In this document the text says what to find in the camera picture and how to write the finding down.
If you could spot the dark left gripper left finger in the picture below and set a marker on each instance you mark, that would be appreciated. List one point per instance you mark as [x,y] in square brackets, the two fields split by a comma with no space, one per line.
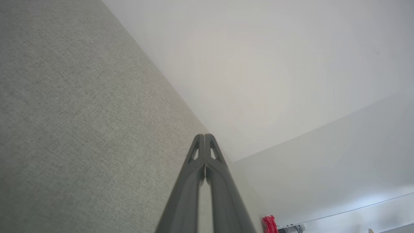
[184,200]

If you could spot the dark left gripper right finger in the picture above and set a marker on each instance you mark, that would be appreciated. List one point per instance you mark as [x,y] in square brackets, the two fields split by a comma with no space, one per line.
[226,200]

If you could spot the red Bulls basketball jersey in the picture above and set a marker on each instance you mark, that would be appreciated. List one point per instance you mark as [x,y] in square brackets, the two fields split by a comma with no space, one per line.
[269,225]

